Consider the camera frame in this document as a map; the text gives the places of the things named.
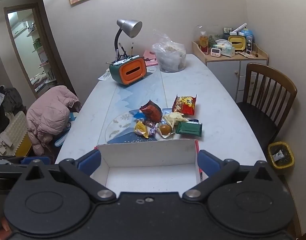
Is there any green snack packet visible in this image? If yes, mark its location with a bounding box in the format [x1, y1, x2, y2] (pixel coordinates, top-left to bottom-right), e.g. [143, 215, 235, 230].
[175, 121, 202, 137]

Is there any brown egg snack packet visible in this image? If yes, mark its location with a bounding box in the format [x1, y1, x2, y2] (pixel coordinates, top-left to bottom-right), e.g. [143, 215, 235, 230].
[157, 121, 174, 139]

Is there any cream snack packet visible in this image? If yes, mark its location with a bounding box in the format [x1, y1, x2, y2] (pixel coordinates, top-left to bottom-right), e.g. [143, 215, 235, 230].
[162, 112, 189, 128]

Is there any yellow snack packet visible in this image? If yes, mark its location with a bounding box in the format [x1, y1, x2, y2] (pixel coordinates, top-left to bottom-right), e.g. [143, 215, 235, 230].
[134, 120, 149, 139]

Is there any red yellow chip bag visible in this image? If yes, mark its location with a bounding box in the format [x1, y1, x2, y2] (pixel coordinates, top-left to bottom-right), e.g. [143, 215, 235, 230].
[172, 96, 196, 115]

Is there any purple candy packet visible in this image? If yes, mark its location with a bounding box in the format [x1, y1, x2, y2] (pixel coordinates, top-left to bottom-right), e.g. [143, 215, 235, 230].
[148, 123, 158, 136]

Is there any blue cookie packet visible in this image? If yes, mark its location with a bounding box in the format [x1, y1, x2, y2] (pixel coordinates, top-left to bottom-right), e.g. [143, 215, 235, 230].
[129, 109, 146, 120]

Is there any light blue snack packet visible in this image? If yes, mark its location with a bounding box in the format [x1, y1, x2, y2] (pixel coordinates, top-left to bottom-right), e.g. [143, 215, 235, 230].
[162, 108, 172, 115]

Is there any dark red snack packet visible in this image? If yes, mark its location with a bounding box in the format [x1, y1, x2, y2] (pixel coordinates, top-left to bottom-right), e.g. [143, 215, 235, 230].
[140, 100, 162, 123]

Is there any white blue snack packet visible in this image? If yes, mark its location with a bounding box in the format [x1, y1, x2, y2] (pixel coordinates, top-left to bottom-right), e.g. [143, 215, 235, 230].
[188, 119, 199, 123]

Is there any white red cardboard box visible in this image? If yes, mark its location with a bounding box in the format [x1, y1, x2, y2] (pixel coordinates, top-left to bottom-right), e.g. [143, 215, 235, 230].
[91, 139, 201, 195]

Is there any blue white chair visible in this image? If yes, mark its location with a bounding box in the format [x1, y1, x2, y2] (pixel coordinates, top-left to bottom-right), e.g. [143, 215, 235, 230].
[54, 113, 78, 147]

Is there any pink puffer jacket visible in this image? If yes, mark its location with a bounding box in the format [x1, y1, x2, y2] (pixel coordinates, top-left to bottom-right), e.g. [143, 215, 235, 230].
[26, 85, 82, 156]

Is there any yellow mesh waste bin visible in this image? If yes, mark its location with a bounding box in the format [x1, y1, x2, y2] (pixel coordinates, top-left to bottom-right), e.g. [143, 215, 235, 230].
[268, 141, 295, 170]

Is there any cream yellow foam mat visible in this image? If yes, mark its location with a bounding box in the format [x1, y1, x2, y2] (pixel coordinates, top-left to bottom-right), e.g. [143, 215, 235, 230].
[0, 111, 32, 157]

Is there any wooden chair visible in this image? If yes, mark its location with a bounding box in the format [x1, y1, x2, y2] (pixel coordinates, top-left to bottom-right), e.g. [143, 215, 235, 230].
[237, 63, 297, 152]

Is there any white paper slip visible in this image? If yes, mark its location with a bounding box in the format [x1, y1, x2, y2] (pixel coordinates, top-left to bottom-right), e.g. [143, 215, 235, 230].
[97, 68, 110, 81]

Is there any white wooden cabinet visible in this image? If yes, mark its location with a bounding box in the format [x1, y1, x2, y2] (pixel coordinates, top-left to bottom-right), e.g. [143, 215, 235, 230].
[192, 41, 269, 103]

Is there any orange green tissue box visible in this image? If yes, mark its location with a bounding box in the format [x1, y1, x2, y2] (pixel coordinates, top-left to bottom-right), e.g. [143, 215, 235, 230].
[109, 55, 147, 86]

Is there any dark clothes pile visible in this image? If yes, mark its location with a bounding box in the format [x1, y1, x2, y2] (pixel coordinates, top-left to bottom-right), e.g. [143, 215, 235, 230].
[0, 86, 27, 133]

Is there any white pink digital timer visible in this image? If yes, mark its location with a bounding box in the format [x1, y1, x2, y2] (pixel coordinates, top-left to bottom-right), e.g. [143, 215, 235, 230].
[210, 48, 221, 57]

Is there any clear plastic bag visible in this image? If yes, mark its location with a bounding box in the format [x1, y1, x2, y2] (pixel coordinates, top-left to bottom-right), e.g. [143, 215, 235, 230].
[152, 29, 186, 73]

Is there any wet wipes pack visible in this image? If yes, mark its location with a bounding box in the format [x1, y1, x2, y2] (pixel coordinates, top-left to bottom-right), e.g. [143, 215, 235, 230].
[213, 39, 235, 57]

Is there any pink notebook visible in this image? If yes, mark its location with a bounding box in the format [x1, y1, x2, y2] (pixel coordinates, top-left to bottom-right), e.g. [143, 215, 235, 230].
[143, 50, 158, 67]

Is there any glass dome with fries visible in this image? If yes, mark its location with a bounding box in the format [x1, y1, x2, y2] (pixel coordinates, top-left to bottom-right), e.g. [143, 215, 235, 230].
[195, 25, 209, 55]

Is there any yellow tissue box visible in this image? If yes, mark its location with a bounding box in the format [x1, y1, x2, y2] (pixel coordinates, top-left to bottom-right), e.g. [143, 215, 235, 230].
[228, 35, 246, 51]

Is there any silver desk lamp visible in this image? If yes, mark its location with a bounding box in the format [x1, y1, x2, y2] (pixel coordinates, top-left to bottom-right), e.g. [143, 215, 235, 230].
[114, 19, 142, 51]

